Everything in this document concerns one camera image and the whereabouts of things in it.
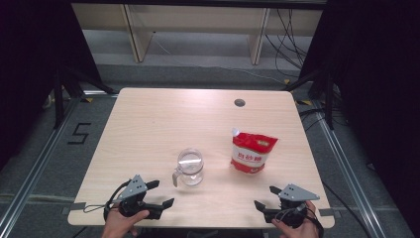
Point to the white shelf unit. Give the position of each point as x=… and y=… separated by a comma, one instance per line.
x=198, y=18

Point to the black metal stand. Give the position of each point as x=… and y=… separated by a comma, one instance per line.
x=328, y=99
x=59, y=99

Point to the black curtain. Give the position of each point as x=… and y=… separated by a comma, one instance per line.
x=379, y=82
x=33, y=66

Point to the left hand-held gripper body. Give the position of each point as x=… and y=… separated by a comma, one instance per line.
x=133, y=188

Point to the red and white sugar bag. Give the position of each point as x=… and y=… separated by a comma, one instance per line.
x=251, y=153

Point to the grey tape strip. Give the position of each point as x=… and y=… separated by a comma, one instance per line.
x=327, y=212
x=78, y=206

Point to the person's left hand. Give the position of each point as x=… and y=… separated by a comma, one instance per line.
x=119, y=224

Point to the aluminium floor rail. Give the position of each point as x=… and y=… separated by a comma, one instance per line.
x=350, y=172
x=36, y=168

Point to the person's right hand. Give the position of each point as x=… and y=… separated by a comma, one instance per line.
x=302, y=231

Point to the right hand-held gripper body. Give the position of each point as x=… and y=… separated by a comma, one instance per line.
x=297, y=193

